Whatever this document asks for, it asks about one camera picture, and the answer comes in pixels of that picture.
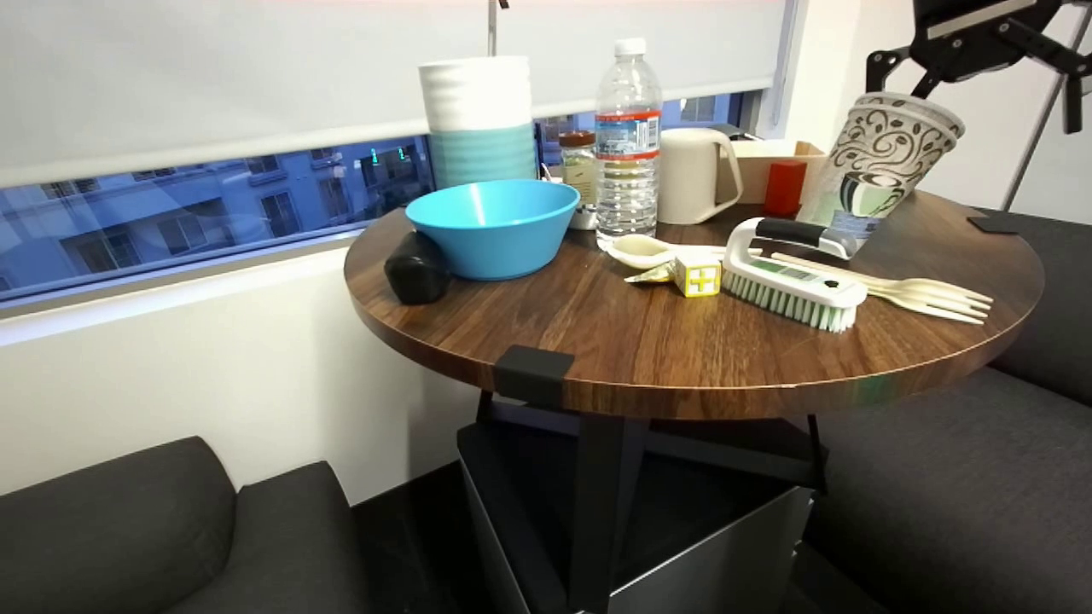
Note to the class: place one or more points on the blue plastic bowl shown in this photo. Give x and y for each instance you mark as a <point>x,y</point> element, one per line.
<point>489,233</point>

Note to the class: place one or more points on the patterned paper coffee cup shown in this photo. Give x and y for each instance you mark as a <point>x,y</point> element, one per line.
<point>887,157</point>

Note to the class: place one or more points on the light wooden box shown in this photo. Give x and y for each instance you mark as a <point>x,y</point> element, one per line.
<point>754,154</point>

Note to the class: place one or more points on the black metal table base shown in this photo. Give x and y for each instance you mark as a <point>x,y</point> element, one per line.
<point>602,499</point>

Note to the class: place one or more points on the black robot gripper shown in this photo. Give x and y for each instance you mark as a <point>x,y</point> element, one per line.
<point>983,30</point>

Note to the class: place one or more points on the stack of plastic cups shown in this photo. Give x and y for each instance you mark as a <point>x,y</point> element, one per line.
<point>478,115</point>

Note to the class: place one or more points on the glass window pane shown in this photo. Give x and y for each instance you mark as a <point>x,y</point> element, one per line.
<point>171,223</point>

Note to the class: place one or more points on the small black cube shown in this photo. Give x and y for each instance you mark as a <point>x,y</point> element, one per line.
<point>418,272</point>

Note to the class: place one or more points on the dark grey sofa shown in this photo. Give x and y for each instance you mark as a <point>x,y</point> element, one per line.
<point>976,480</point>
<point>137,535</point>

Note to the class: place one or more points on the white scrub brush green bristles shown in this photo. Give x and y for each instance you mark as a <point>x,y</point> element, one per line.
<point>791,290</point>

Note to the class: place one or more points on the red plastic cup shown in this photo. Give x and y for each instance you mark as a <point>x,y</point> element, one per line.
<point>787,189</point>

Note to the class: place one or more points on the small beige utensil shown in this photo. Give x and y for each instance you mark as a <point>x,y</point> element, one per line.
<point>650,274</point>

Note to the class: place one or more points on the black table edge bracket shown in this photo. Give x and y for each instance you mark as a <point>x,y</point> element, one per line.
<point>535,372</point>

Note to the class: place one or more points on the clear plastic water bottle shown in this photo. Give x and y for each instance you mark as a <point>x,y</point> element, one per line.
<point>629,149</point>

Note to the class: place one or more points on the white roller blind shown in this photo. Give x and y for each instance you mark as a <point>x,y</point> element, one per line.
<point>228,71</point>

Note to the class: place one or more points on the wooden fork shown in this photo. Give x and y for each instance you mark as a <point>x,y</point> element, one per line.
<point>934,299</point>

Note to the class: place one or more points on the grey slanted stand pole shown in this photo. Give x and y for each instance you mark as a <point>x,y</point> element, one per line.
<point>1038,149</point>

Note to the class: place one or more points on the small yellow cube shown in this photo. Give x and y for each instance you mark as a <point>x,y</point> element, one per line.
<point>696,278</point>

